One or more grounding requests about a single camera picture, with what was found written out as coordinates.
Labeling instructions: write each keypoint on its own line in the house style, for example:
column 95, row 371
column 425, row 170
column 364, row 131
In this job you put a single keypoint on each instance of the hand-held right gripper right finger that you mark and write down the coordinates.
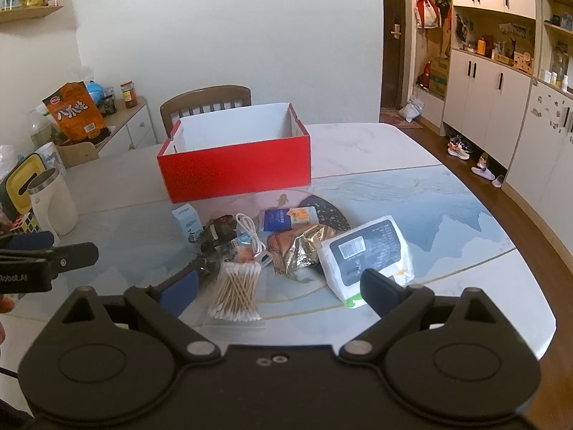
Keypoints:
column 380, row 291

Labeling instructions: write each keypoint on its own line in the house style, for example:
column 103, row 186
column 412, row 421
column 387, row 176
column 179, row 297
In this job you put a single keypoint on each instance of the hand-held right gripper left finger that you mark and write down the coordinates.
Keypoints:
column 179, row 293

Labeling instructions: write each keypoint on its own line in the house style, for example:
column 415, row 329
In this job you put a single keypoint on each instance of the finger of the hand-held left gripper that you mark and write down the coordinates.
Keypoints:
column 31, row 240
column 76, row 255

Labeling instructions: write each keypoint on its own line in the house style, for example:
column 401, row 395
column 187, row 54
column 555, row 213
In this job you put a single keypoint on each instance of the white tissue pack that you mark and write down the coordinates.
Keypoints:
column 362, row 255

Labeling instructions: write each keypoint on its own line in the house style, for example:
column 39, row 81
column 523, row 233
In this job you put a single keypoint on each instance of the cotton swab pack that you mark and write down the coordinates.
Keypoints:
column 235, row 293

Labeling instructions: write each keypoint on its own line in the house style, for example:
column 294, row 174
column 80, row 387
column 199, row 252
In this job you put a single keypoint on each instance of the small white blue box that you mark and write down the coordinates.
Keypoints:
column 188, row 224

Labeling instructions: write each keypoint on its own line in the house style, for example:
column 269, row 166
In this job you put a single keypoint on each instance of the dark brown snack packet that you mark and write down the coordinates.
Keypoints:
column 221, row 230

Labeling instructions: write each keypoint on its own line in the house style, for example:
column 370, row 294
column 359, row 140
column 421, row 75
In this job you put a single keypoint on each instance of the silver foil snack packet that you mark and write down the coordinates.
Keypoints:
column 300, row 251

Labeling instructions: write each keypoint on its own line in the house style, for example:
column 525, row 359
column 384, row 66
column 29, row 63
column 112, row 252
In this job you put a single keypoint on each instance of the blue snack packet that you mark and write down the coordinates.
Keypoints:
column 280, row 219

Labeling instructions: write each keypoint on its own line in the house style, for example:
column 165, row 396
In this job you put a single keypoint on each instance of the red cardboard box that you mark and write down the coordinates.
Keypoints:
column 237, row 168

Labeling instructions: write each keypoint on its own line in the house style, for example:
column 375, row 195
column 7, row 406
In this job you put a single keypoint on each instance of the marble desktop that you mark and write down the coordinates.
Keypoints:
column 403, row 197

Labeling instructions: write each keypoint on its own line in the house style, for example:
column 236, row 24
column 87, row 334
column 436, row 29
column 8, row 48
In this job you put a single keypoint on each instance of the person's left hand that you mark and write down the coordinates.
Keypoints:
column 5, row 304

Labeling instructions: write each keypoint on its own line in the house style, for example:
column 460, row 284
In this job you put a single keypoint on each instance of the puzzle cube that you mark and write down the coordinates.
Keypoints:
column 24, row 224

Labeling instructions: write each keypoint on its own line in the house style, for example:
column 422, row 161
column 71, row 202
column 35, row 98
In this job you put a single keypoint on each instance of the white thermos mug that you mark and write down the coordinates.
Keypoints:
column 53, row 206

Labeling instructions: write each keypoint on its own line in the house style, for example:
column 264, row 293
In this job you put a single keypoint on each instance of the yellow black container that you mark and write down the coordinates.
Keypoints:
column 20, row 183

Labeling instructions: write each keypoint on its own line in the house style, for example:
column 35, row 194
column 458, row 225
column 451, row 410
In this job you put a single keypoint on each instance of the printed paper cup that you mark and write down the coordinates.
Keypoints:
column 51, row 159

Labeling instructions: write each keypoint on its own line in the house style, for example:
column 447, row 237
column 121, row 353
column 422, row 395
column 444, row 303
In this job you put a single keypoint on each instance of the clear plastic bottle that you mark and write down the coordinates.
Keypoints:
column 42, row 127

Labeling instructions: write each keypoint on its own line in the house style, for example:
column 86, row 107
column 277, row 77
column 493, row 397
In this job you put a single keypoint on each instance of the orange snack bag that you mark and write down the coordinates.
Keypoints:
column 76, row 112

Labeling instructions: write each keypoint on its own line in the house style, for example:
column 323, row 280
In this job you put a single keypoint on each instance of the white side cabinet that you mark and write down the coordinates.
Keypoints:
column 134, row 130

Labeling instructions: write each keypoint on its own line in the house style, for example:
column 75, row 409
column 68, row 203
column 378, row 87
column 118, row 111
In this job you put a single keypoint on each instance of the dark glass jar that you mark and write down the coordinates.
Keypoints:
column 109, row 103

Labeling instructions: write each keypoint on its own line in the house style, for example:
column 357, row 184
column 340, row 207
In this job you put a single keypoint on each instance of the purple slipper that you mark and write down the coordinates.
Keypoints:
column 498, row 181
column 482, row 173

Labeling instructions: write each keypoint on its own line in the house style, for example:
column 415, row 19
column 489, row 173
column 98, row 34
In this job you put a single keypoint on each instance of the blue globe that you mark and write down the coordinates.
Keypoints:
column 95, row 92

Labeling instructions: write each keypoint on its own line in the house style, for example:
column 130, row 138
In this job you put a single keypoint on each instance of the pair of sneakers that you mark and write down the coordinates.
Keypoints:
column 459, row 148

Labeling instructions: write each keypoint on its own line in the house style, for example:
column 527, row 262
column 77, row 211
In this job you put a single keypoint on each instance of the red sauce jar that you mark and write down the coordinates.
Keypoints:
column 129, row 96

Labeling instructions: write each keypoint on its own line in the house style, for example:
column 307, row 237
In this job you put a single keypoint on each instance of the wooden chair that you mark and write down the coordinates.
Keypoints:
column 179, row 112

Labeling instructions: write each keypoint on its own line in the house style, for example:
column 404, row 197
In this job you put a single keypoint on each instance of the white bag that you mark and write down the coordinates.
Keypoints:
column 411, row 109

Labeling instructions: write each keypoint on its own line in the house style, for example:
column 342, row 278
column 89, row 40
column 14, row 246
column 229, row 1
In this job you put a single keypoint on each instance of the white stickered cabinet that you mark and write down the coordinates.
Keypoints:
column 541, row 152

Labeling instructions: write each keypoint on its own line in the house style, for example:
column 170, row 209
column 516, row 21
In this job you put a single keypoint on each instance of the white lower cabinet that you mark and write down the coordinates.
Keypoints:
column 483, row 103

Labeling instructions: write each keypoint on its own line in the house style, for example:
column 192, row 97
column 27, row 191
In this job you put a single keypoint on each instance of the green print cardboard box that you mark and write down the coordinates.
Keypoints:
column 438, row 78

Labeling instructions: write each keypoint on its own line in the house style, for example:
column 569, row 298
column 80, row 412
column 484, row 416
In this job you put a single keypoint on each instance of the brown door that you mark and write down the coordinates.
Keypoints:
column 391, row 62

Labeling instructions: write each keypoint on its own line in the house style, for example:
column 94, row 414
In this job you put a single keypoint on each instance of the orange bottle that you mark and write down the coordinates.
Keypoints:
column 481, row 47

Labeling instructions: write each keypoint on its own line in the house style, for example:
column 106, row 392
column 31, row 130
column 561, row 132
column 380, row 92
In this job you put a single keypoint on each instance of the wooden ornament box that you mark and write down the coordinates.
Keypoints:
column 523, row 62

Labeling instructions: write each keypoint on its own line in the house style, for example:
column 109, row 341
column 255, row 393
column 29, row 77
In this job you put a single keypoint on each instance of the hanging plastic bags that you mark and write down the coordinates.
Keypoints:
column 427, row 11

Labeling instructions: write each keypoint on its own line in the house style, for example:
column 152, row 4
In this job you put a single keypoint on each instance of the open wooden shelf unit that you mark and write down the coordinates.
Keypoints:
column 557, row 31

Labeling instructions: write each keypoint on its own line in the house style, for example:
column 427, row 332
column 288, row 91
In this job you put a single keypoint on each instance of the wooden wall shelf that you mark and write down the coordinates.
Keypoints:
column 27, row 12

